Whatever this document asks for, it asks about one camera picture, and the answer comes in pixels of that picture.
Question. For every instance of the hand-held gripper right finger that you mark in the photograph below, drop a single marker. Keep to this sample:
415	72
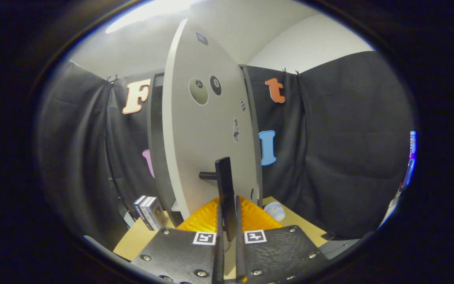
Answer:
240	244

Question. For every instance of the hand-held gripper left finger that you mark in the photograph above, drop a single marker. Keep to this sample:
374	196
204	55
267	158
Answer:
219	244

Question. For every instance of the white blue cosmetic tube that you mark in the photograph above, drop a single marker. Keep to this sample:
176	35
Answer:
276	211

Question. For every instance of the dark grey cabinet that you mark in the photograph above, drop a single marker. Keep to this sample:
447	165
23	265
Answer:
156	138

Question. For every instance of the black backdrop cloth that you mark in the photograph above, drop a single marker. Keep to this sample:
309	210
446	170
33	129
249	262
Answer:
349	138

